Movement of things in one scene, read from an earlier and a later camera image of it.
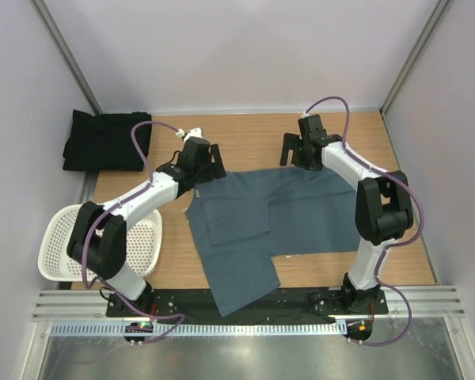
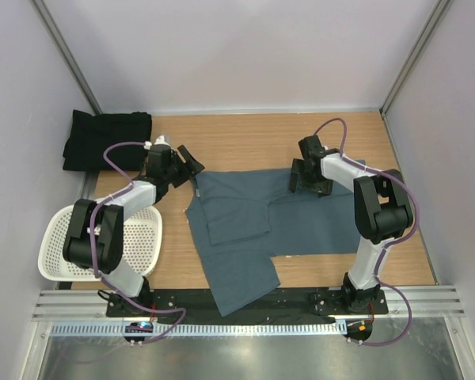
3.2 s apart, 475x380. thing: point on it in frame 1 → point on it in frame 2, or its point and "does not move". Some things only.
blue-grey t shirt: x=241 y=220 does not move
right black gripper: x=291 y=142 → x=324 y=187
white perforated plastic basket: x=143 y=230 does not move
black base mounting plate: x=197 y=302 does not move
